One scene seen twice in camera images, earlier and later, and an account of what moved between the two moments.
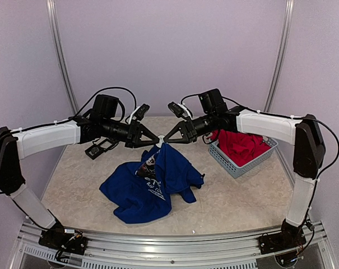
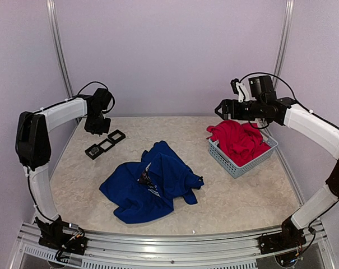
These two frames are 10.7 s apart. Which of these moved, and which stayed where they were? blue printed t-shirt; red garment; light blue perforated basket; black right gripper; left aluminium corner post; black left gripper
Moved: black right gripper; black left gripper
Stayed: light blue perforated basket; red garment; blue printed t-shirt; left aluminium corner post
